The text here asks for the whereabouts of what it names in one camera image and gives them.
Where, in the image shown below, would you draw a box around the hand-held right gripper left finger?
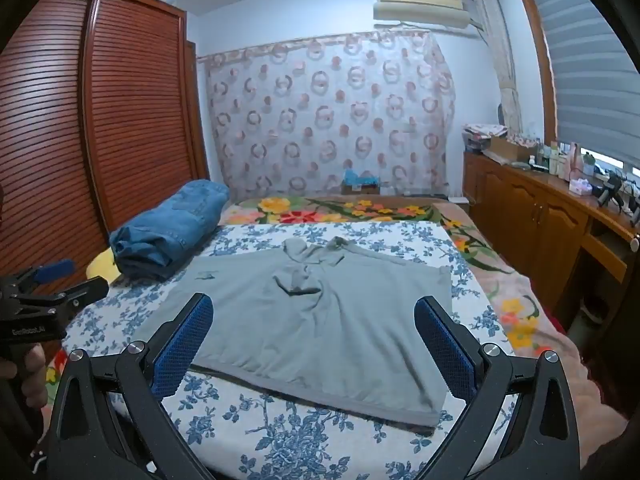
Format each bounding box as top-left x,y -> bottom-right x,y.
42,292 -> 236,480

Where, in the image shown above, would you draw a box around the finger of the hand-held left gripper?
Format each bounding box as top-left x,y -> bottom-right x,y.
15,276 -> 110,312
0,259 -> 76,293

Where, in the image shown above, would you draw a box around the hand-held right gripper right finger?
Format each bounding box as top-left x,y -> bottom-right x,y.
414,295 -> 583,480

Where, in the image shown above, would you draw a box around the grey pants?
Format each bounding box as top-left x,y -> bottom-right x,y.
131,236 -> 453,428

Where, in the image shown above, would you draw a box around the person's left hand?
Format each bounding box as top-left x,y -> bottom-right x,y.
0,344 -> 48,411

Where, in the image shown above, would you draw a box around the yellow plush toy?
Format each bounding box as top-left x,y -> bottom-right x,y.
86,250 -> 123,281

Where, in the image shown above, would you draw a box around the folded blue jeans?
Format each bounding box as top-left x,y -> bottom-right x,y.
109,179 -> 231,281

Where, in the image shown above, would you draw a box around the blue floral bed sheet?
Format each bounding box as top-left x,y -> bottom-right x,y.
47,221 -> 521,480

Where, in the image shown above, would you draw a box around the wooden cabinet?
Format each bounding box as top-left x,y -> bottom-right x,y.
462,152 -> 640,311

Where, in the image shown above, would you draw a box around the colourful flower blanket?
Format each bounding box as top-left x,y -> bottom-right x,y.
220,194 -> 601,406

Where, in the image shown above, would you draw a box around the cardboard box with blue bag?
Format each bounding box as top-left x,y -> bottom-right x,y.
341,167 -> 381,195

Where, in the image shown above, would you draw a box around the stack of printed papers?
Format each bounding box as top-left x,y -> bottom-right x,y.
462,122 -> 508,153

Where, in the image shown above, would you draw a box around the group of toiletry bottles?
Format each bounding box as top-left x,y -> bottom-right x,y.
537,140 -> 598,181

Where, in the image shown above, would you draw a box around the circle print sheer curtain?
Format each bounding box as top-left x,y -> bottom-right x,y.
197,30 -> 457,201

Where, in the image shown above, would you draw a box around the beige lace curtain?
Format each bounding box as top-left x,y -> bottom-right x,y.
470,0 -> 523,136

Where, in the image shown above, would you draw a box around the grey window blind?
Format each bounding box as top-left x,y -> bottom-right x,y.
522,0 -> 640,171

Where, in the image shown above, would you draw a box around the white air conditioner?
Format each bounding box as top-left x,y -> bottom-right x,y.
372,0 -> 473,31

